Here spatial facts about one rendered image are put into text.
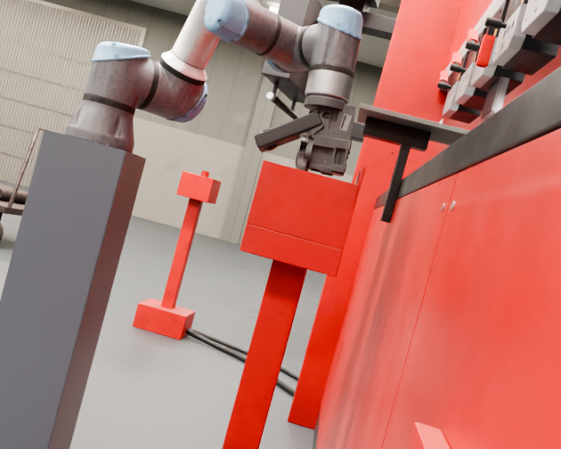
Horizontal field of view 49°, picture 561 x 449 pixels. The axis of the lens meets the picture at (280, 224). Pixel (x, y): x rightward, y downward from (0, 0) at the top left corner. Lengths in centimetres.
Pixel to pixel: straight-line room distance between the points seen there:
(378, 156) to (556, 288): 196
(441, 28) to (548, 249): 206
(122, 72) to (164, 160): 921
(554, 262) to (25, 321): 122
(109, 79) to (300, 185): 58
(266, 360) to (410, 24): 157
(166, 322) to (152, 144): 773
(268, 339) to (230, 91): 962
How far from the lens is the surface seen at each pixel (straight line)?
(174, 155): 1057
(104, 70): 142
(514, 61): 132
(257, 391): 110
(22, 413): 147
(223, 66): 1070
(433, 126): 134
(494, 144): 55
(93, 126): 139
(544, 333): 33
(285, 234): 99
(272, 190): 99
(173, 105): 147
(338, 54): 103
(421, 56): 235
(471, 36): 156
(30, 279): 141
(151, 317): 312
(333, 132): 103
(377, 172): 226
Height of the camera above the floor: 74
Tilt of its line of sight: 1 degrees down
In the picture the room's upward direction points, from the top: 15 degrees clockwise
